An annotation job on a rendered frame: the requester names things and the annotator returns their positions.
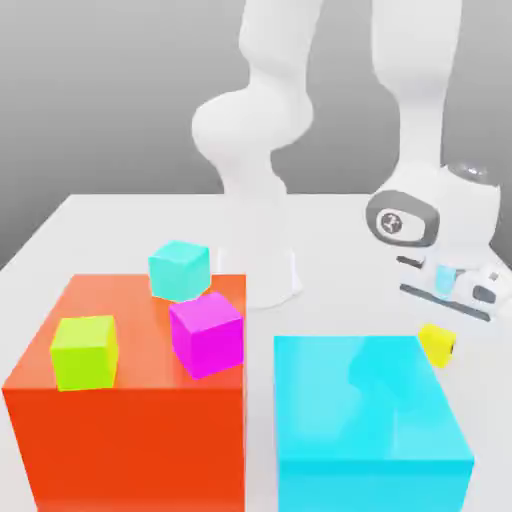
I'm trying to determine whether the large orange box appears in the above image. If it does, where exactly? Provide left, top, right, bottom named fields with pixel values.
left=1, top=273, right=247, bottom=512

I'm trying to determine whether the small teal cube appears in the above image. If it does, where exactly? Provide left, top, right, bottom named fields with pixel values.
left=147, top=239, right=212, bottom=303

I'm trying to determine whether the small magenta cube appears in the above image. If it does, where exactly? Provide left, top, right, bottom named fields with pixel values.
left=168, top=290, right=245, bottom=380

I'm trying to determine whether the small lime cube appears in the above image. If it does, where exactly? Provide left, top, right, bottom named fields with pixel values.
left=49, top=314, right=120, bottom=392

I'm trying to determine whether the large cyan box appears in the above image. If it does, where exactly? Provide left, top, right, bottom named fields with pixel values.
left=273, top=334, right=476, bottom=512

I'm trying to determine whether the small yellow cube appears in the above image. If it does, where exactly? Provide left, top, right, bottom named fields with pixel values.
left=417, top=323, right=458, bottom=370

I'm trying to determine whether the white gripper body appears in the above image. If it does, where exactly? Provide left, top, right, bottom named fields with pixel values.
left=398, top=279, right=497, bottom=328

